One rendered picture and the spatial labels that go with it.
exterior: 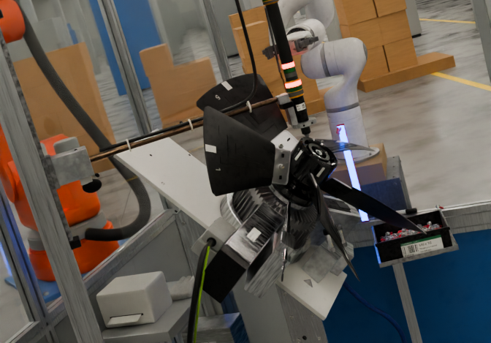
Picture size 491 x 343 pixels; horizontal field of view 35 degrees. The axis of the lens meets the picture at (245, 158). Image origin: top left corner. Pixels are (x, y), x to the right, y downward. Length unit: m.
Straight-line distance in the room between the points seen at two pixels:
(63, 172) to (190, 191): 0.34
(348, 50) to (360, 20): 7.51
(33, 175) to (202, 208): 0.44
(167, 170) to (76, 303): 0.42
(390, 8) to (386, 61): 0.67
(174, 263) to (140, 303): 0.60
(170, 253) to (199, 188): 0.69
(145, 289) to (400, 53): 8.43
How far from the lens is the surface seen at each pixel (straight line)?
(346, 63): 2.75
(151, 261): 2.70
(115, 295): 2.29
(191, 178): 2.19
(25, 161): 2.01
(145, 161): 2.13
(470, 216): 2.53
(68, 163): 2.02
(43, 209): 2.03
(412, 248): 2.34
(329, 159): 2.07
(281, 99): 2.12
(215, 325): 2.19
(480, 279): 2.63
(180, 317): 2.27
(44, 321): 2.21
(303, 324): 2.17
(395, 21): 10.38
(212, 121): 1.90
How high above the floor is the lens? 1.68
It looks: 12 degrees down
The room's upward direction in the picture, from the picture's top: 16 degrees counter-clockwise
